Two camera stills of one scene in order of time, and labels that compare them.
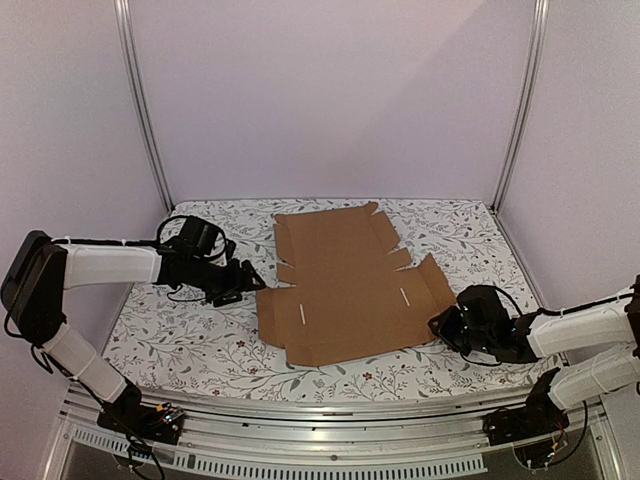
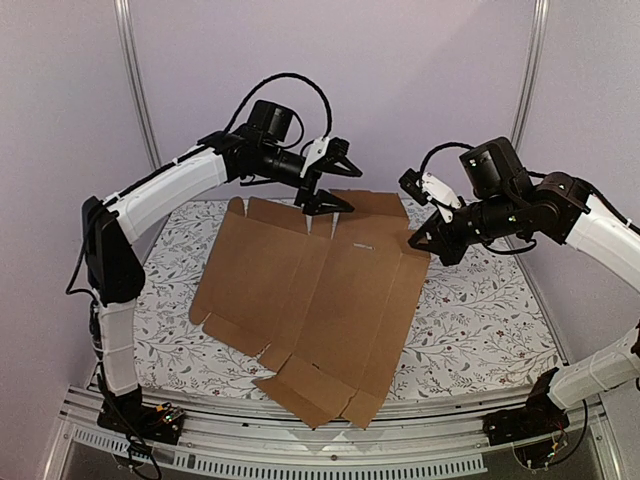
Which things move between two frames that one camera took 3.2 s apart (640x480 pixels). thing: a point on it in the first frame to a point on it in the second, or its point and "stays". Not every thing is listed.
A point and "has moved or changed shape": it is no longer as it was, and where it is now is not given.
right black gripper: (455, 329) to (447, 238)
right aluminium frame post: (540, 30) stays
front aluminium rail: (340, 443) stays
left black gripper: (237, 282) to (315, 202)
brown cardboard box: (348, 296) has moved or changed shape
